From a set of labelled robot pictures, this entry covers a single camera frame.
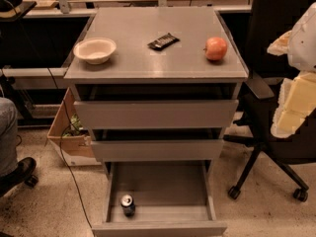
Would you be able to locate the black shoe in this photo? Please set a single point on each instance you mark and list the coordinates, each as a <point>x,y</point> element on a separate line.
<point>23,171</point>

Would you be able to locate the grey drawer cabinet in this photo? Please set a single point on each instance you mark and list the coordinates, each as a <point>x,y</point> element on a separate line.
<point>135,72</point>

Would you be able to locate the cardboard box on floor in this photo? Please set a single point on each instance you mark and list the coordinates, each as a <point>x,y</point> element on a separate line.
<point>70,144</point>

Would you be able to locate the black snack bar wrapper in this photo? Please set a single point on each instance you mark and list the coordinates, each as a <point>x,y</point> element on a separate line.
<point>163,42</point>

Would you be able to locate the grey top drawer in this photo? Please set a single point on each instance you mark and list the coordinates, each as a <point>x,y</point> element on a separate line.
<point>155,114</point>

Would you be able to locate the grey middle drawer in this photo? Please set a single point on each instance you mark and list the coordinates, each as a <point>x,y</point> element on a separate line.
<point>157,150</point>

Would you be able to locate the person leg in jeans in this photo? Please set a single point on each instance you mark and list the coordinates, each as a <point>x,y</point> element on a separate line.
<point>8,137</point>

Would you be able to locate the red apple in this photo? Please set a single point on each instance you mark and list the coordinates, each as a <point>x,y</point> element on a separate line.
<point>215,48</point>

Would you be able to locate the black office chair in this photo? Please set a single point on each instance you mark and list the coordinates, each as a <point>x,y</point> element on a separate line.
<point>268,20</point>

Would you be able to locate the grey open bottom drawer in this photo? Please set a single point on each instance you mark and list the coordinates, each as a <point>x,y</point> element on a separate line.
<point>172,199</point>

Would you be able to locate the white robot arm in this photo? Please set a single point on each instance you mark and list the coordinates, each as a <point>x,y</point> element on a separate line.
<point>296,99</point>

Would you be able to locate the blue pepsi can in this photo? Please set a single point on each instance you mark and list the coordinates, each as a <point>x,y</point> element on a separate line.
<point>127,205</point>

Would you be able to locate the white paper bowl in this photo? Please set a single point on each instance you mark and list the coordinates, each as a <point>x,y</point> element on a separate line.
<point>95,50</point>

